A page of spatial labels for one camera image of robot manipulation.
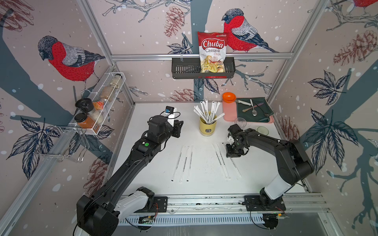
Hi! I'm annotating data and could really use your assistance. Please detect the straw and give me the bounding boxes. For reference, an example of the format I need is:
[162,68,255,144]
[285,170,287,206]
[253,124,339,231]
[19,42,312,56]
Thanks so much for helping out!
[230,158,242,177]
[216,143,231,179]
[212,144,227,180]
[171,146,185,182]
[186,145,194,182]
[180,146,190,183]

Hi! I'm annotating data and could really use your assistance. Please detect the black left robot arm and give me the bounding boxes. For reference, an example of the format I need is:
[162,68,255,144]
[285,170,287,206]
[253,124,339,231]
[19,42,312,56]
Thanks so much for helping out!
[76,115,184,236]

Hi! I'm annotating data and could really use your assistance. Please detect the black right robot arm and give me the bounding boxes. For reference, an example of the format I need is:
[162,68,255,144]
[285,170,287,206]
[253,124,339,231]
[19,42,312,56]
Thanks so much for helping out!
[225,124,315,207]

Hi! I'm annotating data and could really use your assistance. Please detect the bundle wrapped straws in cup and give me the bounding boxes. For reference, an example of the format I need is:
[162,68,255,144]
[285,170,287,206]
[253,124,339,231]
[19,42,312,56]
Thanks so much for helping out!
[194,99,225,124]

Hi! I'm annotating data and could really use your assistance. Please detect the yellow straw cup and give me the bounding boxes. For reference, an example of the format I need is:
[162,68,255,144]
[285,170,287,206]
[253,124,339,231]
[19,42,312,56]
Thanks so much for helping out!
[199,118,217,137]

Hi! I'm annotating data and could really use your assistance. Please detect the clear plastic cup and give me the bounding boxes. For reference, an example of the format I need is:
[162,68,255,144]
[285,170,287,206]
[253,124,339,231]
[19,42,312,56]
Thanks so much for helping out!
[234,117,247,129]

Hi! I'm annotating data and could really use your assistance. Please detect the pink tray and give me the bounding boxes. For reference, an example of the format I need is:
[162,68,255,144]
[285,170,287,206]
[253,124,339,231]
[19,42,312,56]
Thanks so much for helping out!
[222,101,274,124]

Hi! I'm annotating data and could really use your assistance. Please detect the wooden spoon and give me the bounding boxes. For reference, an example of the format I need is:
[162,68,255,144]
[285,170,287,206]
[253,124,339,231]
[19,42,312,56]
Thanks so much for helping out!
[242,102,264,112]

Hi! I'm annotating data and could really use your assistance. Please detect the metal spoon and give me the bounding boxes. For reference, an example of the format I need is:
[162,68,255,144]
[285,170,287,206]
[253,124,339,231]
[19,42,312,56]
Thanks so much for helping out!
[250,99,258,117]

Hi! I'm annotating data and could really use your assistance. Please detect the green mat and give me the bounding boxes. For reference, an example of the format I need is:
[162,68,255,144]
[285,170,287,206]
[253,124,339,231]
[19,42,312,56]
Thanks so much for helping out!
[237,97,273,122]

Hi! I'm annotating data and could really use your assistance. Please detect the orange bowl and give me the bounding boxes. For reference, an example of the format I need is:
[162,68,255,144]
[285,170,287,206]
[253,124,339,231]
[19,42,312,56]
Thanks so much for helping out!
[222,92,236,103]

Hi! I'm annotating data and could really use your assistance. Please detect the orange spice jar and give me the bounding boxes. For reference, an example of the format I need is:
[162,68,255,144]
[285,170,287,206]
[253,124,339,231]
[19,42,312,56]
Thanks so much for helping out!
[74,113,99,131]

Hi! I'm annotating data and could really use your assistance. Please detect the Chuba cassava chips bag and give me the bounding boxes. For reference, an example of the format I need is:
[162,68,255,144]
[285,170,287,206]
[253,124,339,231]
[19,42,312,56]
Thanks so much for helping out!
[197,32,228,73]

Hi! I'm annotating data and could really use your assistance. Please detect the black lid spice jar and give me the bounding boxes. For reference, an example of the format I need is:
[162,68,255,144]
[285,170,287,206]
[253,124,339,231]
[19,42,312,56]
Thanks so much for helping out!
[75,98,94,113]

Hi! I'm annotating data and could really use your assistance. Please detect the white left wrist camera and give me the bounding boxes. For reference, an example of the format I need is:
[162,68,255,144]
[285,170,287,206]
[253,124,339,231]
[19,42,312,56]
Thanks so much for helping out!
[164,106,177,127]

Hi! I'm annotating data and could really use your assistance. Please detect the white handle knife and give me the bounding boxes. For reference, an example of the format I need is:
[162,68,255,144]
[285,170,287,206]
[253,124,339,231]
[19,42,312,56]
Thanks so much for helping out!
[235,99,251,106]

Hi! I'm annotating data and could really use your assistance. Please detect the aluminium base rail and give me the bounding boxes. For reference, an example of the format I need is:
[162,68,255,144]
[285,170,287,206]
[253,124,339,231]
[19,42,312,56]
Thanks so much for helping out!
[119,193,330,230]

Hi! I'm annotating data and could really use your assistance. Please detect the black wall basket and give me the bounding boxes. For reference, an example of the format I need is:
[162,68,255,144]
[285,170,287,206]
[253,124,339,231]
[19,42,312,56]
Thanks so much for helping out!
[171,58,236,79]

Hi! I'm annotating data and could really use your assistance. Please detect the white wire spice rack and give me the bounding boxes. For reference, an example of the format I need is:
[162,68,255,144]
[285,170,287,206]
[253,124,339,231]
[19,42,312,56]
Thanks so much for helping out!
[59,72,125,137]

